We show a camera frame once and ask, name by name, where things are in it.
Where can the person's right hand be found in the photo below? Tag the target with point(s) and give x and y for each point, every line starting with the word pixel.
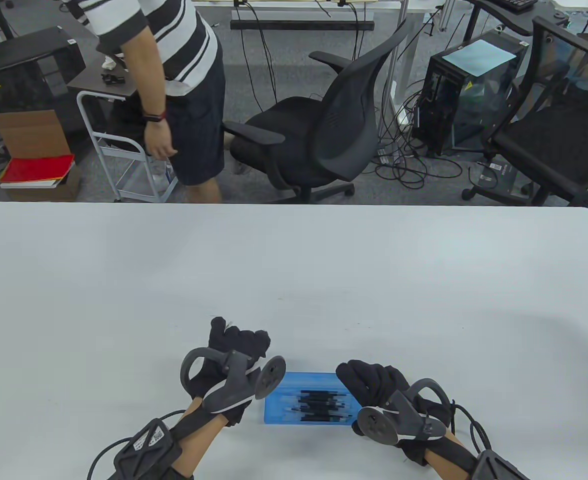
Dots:
pixel 369 382

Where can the person's left hand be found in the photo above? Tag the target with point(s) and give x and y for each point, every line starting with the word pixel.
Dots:
pixel 246 345

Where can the pile of black pen refills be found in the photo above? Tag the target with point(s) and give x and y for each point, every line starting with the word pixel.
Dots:
pixel 319 407

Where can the blue plastic stationery box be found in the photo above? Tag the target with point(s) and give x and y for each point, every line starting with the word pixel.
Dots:
pixel 279 415

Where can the person's right forearm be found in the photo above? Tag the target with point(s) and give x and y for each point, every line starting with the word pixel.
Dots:
pixel 446 467

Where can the person's left forearm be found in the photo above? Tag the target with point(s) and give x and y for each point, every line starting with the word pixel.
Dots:
pixel 199 445

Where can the low cardboard box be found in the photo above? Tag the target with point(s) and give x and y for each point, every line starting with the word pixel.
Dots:
pixel 69 187

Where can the open cardboard box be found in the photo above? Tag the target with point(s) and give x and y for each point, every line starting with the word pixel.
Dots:
pixel 29 135

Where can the grey black hand controller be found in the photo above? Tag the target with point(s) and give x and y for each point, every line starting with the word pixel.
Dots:
pixel 234 390
pixel 376 425

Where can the clear plastic bottle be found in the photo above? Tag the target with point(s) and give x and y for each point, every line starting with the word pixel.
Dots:
pixel 160 175

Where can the black mesh office chair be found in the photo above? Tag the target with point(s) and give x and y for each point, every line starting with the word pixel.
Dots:
pixel 324 140

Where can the red black wristband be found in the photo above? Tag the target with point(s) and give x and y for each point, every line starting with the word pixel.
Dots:
pixel 155 117

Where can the black floor device with label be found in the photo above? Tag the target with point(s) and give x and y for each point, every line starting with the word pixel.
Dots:
pixel 504 175

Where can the white book stack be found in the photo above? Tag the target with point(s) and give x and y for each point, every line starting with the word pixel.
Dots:
pixel 26 185

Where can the red folder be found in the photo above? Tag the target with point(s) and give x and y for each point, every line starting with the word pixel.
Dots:
pixel 36 169

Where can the black glass-sided computer tower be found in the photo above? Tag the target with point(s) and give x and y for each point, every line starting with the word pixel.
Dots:
pixel 439 100

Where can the black mesh armchair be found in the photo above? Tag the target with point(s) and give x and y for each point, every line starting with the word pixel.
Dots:
pixel 549 145

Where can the small black clip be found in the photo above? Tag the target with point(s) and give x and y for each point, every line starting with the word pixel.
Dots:
pixel 110 78

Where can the white cart with dark top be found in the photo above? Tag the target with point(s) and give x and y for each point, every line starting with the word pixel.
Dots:
pixel 86 85

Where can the crumpled white tissue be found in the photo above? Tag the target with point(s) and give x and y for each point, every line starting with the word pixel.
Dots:
pixel 109 64

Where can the light blue paper sheet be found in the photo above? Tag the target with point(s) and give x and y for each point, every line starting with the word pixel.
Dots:
pixel 479 56

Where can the white desk with metal legs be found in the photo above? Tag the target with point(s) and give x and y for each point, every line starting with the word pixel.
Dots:
pixel 419 6

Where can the black desk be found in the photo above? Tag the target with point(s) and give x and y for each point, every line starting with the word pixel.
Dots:
pixel 499 15

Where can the black keyboard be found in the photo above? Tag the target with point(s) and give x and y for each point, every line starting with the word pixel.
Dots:
pixel 519 4

